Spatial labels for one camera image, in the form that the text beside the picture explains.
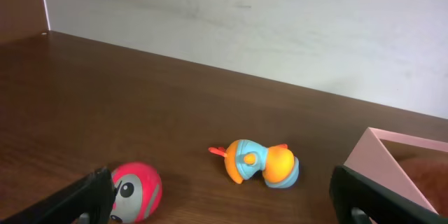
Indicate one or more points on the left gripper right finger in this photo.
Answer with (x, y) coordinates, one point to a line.
(358, 199)

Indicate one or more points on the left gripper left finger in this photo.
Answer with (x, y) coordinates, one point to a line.
(93, 195)

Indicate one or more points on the brown plush bear toy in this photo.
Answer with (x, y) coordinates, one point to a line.
(430, 177)

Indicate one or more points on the white open cardboard box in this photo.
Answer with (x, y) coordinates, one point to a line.
(378, 153)

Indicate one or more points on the red ball with eye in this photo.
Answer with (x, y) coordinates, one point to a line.
(138, 192)

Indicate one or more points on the orange and blue duck toy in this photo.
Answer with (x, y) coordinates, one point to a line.
(243, 158)

